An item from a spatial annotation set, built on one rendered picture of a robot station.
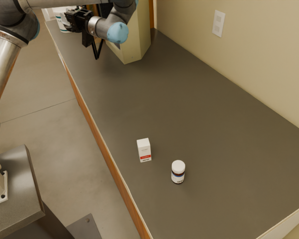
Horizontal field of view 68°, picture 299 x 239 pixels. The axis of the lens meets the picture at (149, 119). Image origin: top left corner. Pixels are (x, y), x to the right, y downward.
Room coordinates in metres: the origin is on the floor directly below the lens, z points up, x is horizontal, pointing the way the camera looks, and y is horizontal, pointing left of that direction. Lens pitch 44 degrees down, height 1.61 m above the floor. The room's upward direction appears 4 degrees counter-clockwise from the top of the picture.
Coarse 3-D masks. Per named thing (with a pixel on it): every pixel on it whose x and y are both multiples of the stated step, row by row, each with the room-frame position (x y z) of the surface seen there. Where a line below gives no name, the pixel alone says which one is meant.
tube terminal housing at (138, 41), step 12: (144, 0) 1.32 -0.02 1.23; (144, 12) 1.30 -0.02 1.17; (132, 24) 1.19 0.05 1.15; (144, 24) 1.29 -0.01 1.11; (132, 36) 1.18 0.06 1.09; (144, 36) 1.28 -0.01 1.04; (120, 48) 1.18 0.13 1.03; (132, 48) 1.18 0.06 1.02; (144, 48) 1.26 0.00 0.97; (132, 60) 1.18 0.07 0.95
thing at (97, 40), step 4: (88, 4) 1.22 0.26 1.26; (92, 4) 1.30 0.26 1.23; (96, 4) 1.41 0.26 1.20; (88, 8) 1.20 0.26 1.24; (92, 8) 1.28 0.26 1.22; (96, 8) 1.39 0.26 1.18; (96, 12) 1.36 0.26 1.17; (96, 40) 1.22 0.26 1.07; (100, 40) 1.31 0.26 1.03; (92, 44) 1.13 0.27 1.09; (96, 44) 1.20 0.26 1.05; (96, 48) 1.18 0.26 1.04
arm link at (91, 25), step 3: (90, 18) 0.89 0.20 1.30; (93, 18) 0.88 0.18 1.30; (96, 18) 0.88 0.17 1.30; (90, 21) 0.88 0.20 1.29; (93, 21) 0.87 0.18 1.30; (96, 21) 0.86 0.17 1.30; (90, 24) 0.87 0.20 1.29; (93, 24) 0.86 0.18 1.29; (90, 27) 0.86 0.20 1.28; (93, 27) 0.85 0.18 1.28; (90, 30) 0.86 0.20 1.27; (93, 30) 0.85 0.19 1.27; (90, 33) 0.87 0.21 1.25; (93, 33) 0.86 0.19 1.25; (96, 36) 0.86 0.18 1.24
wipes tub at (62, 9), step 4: (56, 8) 1.77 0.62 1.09; (60, 8) 1.76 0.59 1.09; (64, 8) 1.75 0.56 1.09; (68, 8) 1.75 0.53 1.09; (56, 12) 1.68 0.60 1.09; (56, 16) 1.69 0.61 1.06; (60, 20) 1.68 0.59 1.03; (60, 24) 1.68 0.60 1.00; (60, 28) 1.69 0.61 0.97; (64, 28) 1.67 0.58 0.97; (64, 32) 1.68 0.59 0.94; (68, 32) 1.67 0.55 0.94
